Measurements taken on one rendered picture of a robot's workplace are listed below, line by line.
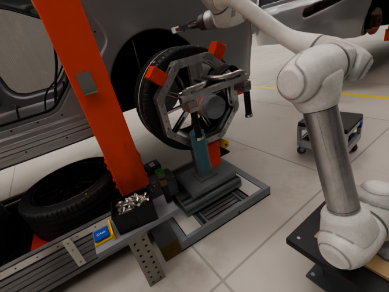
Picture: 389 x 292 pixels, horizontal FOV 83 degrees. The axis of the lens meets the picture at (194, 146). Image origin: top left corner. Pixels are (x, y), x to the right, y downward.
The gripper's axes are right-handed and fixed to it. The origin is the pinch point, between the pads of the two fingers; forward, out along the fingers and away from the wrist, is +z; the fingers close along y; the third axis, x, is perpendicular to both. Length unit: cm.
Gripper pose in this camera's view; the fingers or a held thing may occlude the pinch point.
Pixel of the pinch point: (177, 29)
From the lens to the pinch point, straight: 140.8
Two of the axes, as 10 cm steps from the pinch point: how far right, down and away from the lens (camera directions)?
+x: -2.3, -8.6, -4.6
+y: 5.6, -5.0, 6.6
